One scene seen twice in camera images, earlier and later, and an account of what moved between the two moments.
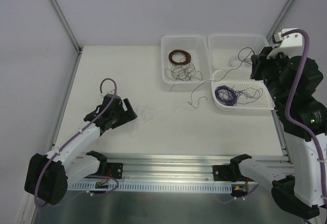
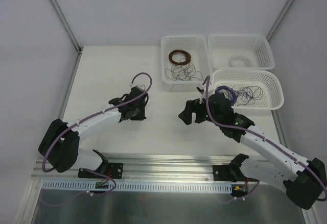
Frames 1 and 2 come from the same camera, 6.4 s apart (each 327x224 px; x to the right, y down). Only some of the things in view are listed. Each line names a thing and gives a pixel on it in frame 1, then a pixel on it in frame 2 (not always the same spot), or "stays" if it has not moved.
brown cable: (183, 72) stays
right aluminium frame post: (285, 9) stays
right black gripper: (258, 66) to (195, 110)
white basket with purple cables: (235, 89) stays
